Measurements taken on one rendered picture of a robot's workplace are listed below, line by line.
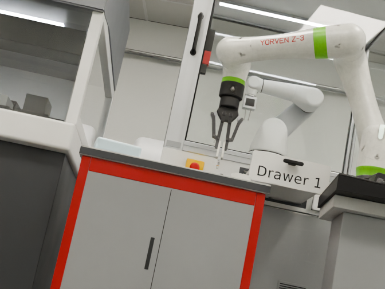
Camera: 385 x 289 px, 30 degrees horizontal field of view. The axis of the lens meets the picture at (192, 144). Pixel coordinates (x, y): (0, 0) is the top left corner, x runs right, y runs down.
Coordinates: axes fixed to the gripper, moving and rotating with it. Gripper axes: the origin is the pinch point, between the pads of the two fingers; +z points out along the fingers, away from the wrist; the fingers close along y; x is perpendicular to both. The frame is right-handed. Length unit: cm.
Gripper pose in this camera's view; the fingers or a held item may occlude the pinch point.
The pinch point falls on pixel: (220, 149)
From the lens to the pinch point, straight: 271.4
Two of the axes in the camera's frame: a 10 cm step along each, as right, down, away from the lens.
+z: -1.9, 9.5, -2.4
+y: 9.8, 1.9, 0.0
